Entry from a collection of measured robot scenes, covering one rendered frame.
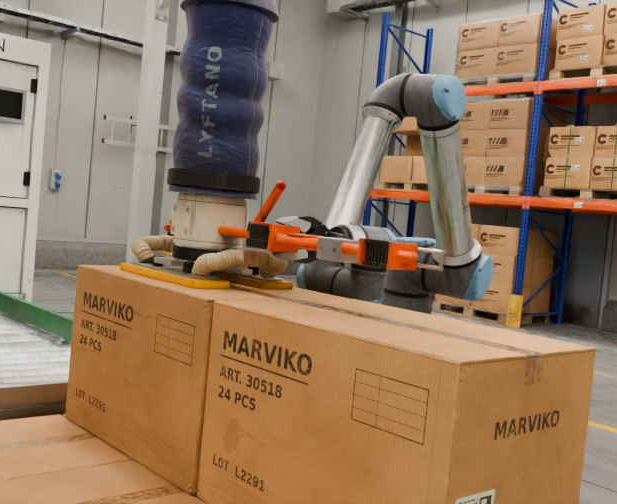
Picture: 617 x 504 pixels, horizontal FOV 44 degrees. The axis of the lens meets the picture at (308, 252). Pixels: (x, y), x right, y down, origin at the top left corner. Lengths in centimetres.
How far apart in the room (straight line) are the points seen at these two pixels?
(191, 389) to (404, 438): 56
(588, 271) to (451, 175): 860
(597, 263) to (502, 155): 195
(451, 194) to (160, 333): 96
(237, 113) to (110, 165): 1037
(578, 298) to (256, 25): 923
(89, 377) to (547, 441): 112
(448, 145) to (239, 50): 65
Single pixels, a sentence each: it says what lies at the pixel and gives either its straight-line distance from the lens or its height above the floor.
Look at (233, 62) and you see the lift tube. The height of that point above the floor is 146.
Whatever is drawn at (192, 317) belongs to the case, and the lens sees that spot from 158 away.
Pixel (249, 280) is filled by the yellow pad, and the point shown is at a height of 96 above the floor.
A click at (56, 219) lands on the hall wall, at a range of 1181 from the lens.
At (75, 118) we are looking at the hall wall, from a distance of 1192.
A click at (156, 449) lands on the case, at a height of 60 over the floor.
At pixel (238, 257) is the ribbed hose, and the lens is 171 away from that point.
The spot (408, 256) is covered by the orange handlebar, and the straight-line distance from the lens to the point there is 139.
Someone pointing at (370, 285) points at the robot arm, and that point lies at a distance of 187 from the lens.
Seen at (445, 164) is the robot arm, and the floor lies 130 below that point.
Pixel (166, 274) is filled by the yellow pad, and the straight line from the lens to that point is 178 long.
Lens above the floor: 113
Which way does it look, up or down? 3 degrees down
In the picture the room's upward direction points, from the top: 5 degrees clockwise
